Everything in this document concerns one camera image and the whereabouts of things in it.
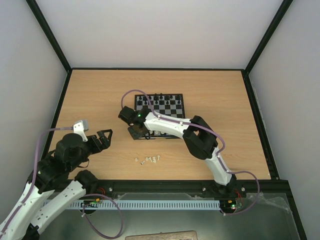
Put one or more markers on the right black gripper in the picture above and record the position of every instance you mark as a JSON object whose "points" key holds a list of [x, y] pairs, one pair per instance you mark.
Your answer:
{"points": [[136, 132]]}

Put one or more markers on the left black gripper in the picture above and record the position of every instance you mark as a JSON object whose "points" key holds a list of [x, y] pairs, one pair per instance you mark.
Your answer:
{"points": [[106, 143]]}

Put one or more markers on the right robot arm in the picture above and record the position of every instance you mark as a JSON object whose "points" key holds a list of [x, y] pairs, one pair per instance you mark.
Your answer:
{"points": [[201, 141]]}

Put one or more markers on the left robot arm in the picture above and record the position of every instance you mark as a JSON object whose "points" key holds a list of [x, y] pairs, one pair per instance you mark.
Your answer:
{"points": [[30, 216]]}

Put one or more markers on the white chess pieces pile centre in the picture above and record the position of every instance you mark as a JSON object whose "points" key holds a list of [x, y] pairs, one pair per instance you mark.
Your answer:
{"points": [[153, 159]]}

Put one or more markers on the black chess pieces row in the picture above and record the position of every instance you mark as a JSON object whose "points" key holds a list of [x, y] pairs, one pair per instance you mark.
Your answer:
{"points": [[159, 99]]}

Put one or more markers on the left controller board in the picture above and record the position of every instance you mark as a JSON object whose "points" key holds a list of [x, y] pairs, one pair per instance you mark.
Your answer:
{"points": [[91, 203]]}

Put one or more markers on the right green controller board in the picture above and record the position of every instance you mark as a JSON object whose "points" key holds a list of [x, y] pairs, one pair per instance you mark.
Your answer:
{"points": [[233, 203]]}

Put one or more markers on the black and silver chessboard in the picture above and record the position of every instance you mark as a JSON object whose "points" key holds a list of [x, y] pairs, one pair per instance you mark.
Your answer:
{"points": [[176, 111]]}

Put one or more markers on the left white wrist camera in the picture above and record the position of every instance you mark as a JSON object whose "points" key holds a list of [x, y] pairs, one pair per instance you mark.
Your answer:
{"points": [[80, 127]]}

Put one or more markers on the light blue cable duct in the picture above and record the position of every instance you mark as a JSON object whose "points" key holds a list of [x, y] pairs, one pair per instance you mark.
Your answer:
{"points": [[212, 205]]}

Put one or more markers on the black aluminium frame rail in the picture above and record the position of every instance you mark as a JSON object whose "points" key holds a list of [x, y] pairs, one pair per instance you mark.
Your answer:
{"points": [[204, 188]]}

